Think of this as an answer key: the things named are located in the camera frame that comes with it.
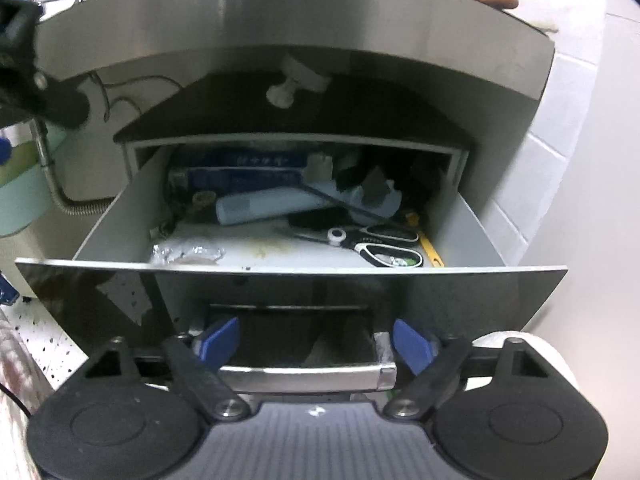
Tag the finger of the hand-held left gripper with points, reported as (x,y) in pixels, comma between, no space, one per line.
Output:
(65,102)

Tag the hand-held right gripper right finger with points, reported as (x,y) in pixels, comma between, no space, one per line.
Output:
(411,345)

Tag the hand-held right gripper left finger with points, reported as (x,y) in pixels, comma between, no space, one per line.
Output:
(221,338)

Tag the grey drawer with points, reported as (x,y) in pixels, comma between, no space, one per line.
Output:
(310,285)

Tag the crumpled clear plastic wrap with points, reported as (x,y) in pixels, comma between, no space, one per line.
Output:
(185,252)

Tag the yellow utility knife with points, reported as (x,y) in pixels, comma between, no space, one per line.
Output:
(430,250)

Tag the light green container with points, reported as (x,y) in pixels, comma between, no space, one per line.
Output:
(22,195)

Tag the black and white scissors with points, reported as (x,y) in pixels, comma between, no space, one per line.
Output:
(380,247)

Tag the white paper roll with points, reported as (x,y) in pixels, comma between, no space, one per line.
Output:
(545,350)

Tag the light blue plastic tube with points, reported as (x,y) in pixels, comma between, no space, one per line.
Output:
(270,205)

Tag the dark blue box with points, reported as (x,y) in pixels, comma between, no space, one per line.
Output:
(235,170)

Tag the white drain pipe fitting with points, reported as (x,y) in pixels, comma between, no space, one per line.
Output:
(292,80)

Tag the stainless steel counter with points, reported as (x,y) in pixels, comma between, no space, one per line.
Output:
(280,20)

